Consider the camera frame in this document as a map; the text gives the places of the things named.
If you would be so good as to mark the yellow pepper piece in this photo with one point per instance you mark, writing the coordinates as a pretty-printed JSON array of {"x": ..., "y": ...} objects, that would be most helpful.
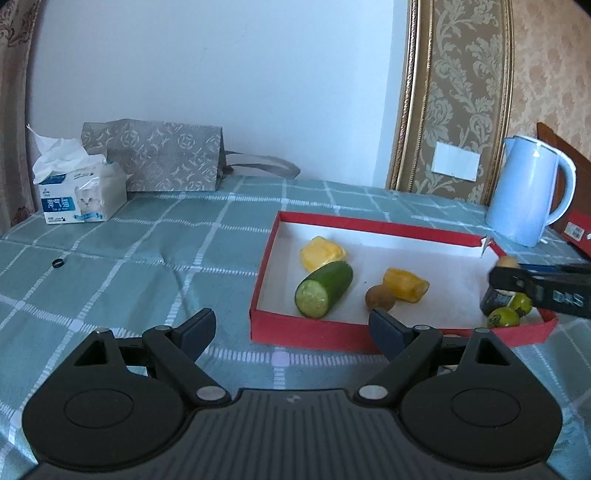
[
  {"x": 405, "y": 285},
  {"x": 320, "y": 252}
]

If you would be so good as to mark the dark eggplant chunk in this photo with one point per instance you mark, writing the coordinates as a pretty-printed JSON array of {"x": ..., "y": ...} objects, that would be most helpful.
[{"x": 493, "y": 299}]

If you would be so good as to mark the red shallow cardboard tray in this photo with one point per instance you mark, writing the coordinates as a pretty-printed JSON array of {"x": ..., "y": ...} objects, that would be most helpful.
[{"x": 456, "y": 265}]

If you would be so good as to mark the brown patterned curtain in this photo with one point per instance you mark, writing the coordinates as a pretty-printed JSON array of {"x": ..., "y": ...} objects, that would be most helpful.
[{"x": 18, "y": 20}]

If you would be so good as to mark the white wall switch panel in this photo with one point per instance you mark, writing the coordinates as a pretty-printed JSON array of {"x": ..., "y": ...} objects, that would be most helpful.
[{"x": 455, "y": 162}]

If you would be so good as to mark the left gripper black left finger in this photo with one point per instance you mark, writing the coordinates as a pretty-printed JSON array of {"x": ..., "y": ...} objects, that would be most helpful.
[{"x": 155, "y": 369}]

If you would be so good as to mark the red cardboard box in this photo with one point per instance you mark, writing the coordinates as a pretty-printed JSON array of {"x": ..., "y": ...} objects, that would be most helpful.
[{"x": 575, "y": 228}]

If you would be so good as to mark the white tissue pack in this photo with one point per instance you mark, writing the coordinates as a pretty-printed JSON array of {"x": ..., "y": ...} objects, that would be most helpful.
[{"x": 75, "y": 186}]

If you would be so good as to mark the light blue electric kettle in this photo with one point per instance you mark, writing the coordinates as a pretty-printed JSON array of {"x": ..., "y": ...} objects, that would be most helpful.
[{"x": 535, "y": 189}]

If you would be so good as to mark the brown kiwi fruit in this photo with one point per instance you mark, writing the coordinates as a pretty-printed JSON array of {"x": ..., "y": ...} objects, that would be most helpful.
[{"x": 380, "y": 297}]

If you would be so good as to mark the green tomato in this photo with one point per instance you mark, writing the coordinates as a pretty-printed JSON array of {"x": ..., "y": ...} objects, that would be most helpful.
[
  {"x": 521, "y": 304},
  {"x": 503, "y": 317}
]

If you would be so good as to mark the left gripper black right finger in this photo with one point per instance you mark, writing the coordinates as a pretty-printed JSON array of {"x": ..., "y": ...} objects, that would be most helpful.
[{"x": 417, "y": 353}]

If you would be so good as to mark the gold picture frame moulding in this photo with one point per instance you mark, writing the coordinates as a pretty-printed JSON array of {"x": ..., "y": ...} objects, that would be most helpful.
[{"x": 456, "y": 89}]

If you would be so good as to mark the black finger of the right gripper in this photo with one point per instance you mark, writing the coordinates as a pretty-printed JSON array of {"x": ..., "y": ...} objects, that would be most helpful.
[
  {"x": 512, "y": 279},
  {"x": 576, "y": 269}
]

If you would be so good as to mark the green cucumber half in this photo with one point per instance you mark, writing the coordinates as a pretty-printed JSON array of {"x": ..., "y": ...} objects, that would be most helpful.
[{"x": 318, "y": 293}]

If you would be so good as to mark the grey patterned paper bag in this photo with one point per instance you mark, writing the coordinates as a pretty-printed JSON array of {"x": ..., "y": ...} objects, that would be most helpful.
[{"x": 162, "y": 156}]

